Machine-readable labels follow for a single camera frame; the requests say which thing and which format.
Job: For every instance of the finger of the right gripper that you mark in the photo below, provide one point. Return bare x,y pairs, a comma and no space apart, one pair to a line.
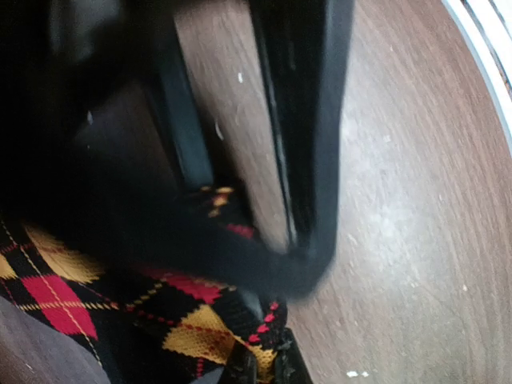
303,49
60,59

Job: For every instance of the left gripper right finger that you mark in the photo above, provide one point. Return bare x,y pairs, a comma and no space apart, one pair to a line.
289,365

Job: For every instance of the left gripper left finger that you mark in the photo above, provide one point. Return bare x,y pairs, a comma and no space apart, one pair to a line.
241,367

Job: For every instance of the black red orange argyle sock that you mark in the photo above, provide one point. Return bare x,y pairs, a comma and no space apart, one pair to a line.
141,326

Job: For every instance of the front aluminium rail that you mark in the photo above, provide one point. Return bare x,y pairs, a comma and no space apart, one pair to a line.
486,28

